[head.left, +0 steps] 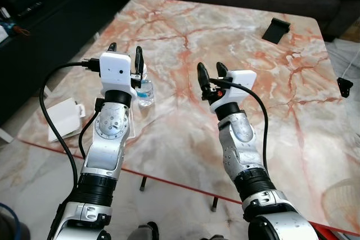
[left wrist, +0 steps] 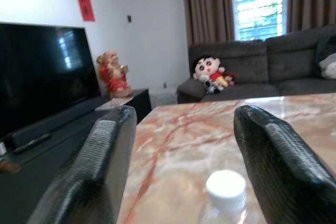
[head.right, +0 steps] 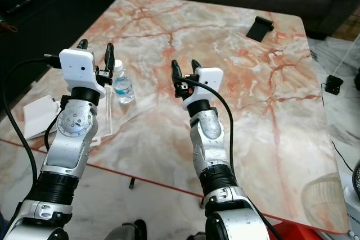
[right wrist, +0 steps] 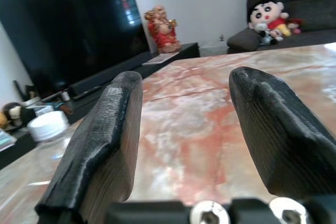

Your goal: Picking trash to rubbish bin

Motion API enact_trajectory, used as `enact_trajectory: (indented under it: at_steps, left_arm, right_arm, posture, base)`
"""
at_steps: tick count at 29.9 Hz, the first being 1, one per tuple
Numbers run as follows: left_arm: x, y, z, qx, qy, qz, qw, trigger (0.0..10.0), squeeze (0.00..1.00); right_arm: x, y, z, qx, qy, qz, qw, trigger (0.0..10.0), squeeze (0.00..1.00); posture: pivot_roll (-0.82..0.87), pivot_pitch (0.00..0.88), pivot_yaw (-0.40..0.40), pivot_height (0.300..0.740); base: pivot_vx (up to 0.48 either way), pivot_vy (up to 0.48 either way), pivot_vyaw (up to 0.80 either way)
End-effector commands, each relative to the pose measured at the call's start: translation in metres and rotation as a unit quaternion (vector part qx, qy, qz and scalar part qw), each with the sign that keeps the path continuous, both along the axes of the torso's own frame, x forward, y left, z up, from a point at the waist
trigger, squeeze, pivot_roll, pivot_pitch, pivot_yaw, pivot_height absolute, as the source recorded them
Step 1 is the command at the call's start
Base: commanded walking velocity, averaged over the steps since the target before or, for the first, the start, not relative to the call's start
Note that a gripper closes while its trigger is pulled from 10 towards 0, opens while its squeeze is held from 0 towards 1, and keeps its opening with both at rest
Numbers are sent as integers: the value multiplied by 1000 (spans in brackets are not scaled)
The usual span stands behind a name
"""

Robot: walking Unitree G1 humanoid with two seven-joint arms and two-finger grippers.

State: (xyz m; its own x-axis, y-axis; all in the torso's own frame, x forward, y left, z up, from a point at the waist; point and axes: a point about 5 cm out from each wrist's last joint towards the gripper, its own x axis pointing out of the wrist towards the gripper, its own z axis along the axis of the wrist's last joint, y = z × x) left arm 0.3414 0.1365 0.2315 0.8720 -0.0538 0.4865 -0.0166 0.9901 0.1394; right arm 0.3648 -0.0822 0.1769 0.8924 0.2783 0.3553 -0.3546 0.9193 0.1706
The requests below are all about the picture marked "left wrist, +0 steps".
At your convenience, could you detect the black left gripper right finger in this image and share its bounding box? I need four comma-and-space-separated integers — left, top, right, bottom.
233, 105, 336, 224

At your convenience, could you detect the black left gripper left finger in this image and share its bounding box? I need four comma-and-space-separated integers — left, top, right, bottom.
26, 105, 138, 224

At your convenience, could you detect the black soundbar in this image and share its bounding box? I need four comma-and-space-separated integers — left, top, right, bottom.
2, 98, 106, 149

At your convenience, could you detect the black television cabinet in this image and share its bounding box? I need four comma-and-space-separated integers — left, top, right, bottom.
0, 89, 152, 224

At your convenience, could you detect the black remote control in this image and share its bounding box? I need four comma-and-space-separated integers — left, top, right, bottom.
14, 133, 51, 154

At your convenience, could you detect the clear plastic bottle white cap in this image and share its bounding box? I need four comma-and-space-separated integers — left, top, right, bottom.
198, 170, 266, 224

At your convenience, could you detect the red orange lion plush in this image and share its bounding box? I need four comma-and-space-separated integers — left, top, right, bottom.
96, 49, 133, 99

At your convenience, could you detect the small red plush doll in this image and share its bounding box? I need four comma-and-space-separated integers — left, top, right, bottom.
223, 71, 236, 87

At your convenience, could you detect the dark grey fabric sofa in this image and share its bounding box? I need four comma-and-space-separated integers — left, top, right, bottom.
176, 24, 336, 104

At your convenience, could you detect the black flat screen television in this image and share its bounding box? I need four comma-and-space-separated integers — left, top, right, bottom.
0, 22, 102, 138

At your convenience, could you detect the grey white cushion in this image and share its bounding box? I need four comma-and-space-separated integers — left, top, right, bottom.
316, 36, 336, 79

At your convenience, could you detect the cartoon boy plush doll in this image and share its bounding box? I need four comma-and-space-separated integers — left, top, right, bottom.
193, 55, 227, 94

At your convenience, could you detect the bright window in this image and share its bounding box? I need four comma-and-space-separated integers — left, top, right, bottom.
229, 0, 285, 42

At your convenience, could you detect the brown curtain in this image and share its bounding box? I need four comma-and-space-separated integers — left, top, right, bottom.
286, 0, 336, 34
182, 0, 236, 48

